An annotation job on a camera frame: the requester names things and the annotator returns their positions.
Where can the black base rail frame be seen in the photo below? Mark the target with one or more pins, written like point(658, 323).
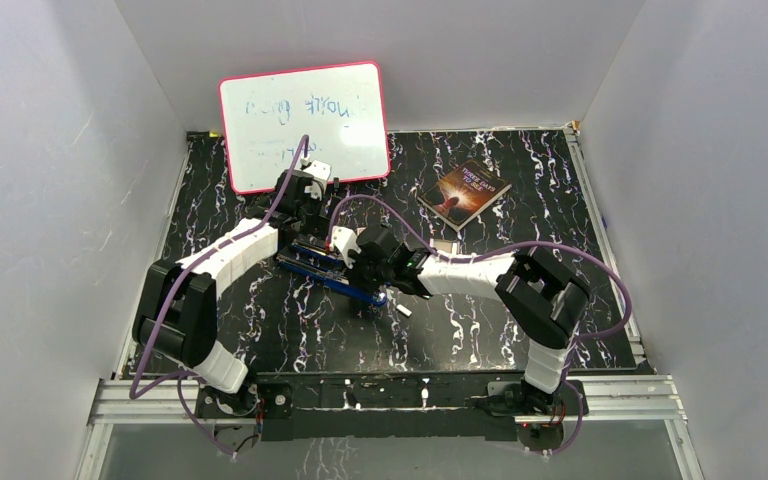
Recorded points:
point(295, 406)

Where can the paperback book orange cover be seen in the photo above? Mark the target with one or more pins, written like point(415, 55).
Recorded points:
point(464, 193)

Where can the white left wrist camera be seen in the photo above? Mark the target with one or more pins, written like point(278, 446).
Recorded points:
point(320, 171)

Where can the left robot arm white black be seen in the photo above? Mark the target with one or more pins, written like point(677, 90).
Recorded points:
point(177, 314)

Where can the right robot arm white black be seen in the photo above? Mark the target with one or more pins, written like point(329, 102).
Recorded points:
point(542, 295)

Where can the whiteboard with pink frame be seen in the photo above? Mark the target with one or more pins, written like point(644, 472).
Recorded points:
point(340, 108)

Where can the staple box tray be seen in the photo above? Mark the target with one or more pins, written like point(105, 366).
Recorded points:
point(445, 246)

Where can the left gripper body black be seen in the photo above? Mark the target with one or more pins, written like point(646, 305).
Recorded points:
point(309, 215)

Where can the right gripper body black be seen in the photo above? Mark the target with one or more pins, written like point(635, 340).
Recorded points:
point(368, 276)

